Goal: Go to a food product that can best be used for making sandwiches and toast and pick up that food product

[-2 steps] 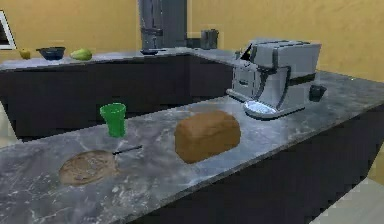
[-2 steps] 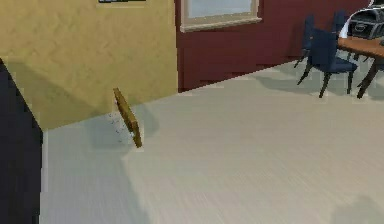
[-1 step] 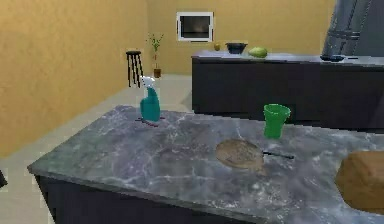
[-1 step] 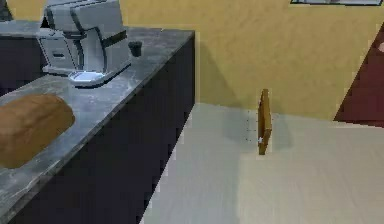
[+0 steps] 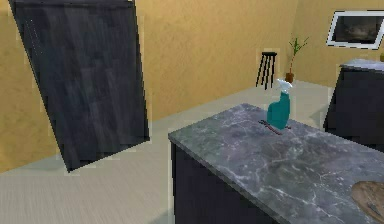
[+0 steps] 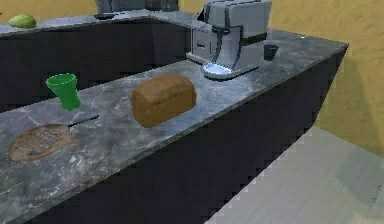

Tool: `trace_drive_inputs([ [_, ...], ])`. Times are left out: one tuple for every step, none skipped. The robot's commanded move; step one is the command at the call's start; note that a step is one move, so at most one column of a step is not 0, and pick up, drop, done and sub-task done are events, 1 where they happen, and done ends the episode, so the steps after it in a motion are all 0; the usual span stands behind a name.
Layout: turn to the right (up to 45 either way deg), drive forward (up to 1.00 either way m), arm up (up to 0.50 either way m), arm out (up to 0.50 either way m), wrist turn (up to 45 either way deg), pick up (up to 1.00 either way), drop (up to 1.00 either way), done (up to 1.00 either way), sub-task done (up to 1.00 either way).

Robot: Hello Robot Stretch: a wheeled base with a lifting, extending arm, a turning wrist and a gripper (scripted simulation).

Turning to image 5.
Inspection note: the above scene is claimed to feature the brown round wooden board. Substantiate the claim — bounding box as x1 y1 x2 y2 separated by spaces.
350 180 384 224

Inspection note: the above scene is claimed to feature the black stool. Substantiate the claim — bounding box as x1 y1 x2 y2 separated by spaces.
255 51 278 91

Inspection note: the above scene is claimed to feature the black cabinet with grey top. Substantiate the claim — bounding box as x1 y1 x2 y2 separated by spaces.
322 58 384 154

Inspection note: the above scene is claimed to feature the dark grey room door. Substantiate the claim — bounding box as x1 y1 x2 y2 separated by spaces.
7 0 151 173

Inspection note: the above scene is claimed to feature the dark red thin utensil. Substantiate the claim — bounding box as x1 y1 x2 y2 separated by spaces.
258 119 292 136

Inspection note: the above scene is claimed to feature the green house plant in pot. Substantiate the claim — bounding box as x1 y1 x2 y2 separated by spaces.
284 36 310 84

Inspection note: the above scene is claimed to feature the black counter with marble top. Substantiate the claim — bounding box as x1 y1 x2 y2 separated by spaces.
167 102 384 224

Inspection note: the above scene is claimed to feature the teal spray bottle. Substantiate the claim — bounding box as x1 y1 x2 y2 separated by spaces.
266 78 294 131

